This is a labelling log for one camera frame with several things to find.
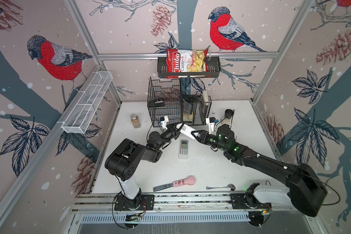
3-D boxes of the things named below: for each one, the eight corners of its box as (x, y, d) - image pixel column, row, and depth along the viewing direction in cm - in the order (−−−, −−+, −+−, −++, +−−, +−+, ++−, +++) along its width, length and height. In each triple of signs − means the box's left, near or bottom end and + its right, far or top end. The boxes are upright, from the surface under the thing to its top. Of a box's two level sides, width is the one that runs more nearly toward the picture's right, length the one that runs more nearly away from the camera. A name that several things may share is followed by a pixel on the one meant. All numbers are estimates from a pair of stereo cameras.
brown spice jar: (133, 127, 106) (129, 119, 98) (134, 122, 109) (131, 113, 101) (140, 127, 106) (136, 119, 98) (141, 122, 109) (138, 113, 101)
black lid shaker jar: (221, 128, 110) (226, 115, 98) (220, 122, 113) (224, 109, 101) (229, 128, 110) (235, 115, 98) (228, 122, 113) (233, 109, 101)
